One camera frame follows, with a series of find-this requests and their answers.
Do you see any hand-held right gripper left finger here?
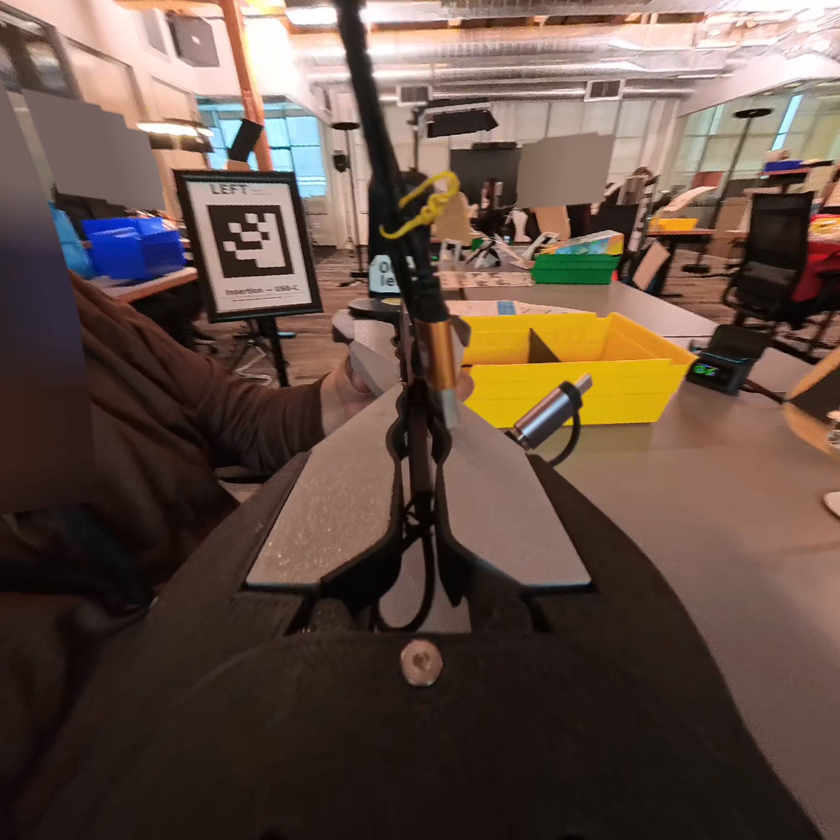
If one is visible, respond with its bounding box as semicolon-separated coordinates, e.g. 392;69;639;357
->
243;385;408;598

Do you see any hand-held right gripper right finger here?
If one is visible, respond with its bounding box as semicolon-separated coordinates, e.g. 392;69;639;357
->
430;397;593;608

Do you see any grey usb adapter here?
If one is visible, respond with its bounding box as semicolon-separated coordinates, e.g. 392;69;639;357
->
508;373;595;468

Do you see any black usb-c cable orange plug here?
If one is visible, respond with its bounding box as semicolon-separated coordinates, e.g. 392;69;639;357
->
331;0;476;634

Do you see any person's left forearm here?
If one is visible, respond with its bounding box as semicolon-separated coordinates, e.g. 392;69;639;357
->
69;269;329;500

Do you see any person's left hand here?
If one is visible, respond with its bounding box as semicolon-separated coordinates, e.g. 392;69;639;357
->
319;357;398;439

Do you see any yellow twist tie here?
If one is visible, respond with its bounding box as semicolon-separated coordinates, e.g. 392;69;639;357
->
379;171;462;240

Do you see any black tripod stand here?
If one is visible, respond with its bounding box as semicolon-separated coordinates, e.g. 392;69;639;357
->
230;315;296;388

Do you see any black display screen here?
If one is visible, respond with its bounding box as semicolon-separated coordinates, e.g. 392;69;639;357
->
449;147;522;204

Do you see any black floor lamp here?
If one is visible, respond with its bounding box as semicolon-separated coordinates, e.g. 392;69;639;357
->
731;107;774;198
330;120;371;280

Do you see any green plastic bin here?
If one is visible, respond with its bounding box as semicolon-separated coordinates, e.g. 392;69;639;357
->
530;252;621;285

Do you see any framed marker sign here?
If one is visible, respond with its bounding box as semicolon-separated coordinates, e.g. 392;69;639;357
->
172;169;324;324

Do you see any yellow plastic bin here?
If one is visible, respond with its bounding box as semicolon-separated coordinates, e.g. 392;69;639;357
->
453;311;698;427

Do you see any black studio light panel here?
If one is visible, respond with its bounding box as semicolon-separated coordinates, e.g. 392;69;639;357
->
423;98;500;139

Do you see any colourful printed box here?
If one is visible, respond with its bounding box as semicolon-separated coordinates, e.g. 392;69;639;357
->
541;230;624;258

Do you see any blue plastic bin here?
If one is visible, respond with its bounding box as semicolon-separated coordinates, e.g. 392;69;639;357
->
82;215;186;280

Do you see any black device with green display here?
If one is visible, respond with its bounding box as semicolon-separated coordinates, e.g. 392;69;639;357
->
694;325;769;396

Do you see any person's torso in brown jacket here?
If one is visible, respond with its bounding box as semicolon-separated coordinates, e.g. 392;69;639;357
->
0;472;263;840

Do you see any black mesh office chair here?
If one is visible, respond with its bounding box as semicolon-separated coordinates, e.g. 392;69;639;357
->
722;190;818;355

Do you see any monitor on silver stand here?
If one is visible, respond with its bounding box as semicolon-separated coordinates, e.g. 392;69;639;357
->
784;348;840;457

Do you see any red cloth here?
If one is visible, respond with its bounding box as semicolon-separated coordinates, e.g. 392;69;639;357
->
791;236;840;309

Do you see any black wall speaker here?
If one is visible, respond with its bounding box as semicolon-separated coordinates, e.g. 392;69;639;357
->
226;118;265;161

